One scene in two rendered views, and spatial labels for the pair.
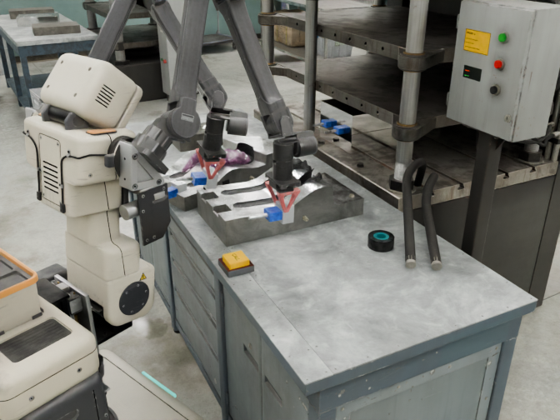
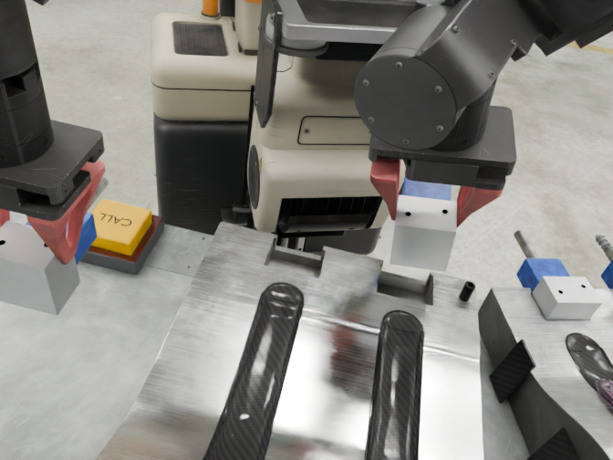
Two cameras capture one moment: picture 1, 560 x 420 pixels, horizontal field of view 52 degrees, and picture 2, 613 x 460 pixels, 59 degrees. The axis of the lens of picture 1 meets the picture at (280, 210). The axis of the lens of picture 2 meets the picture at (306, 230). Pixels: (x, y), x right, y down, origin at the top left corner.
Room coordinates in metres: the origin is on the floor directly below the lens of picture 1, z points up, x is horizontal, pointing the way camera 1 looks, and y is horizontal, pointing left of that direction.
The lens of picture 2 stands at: (1.81, -0.14, 1.26)
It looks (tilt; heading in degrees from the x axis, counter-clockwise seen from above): 41 degrees down; 120
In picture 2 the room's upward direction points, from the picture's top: 11 degrees clockwise
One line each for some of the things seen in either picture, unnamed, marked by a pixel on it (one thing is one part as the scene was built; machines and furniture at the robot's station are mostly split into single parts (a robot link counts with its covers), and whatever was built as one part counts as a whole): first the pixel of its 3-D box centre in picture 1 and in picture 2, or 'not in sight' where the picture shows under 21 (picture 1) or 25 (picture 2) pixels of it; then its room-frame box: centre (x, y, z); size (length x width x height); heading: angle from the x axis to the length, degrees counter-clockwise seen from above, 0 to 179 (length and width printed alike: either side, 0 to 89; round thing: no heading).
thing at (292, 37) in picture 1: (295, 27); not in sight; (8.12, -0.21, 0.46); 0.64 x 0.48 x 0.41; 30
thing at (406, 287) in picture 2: (210, 200); (400, 294); (1.71, 0.23, 0.87); 0.05 x 0.05 x 0.04; 27
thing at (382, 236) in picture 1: (381, 241); not in sight; (1.54, -0.31, 0.82); 0.08 x 0.08 x 0.04
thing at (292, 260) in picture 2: (222, 213); (294, 268); (1.62, 0.18, 0.87); 0.05 x 0.05 x 0.04; 27
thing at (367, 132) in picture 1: (381, 119); not in sight; (2.61, -0.47, 0.87); 0.50 x 0.27 x 0.17; 117
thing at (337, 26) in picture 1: (397, 44); not in sight; (2.67, -0.53, 1.20); 1.29 x 0.83 x 0.19; 27
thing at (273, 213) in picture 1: (269, 214); (65, 227); (1.49, 0.03, 0.94); 0.13 x 0.05 x 0.05; 116
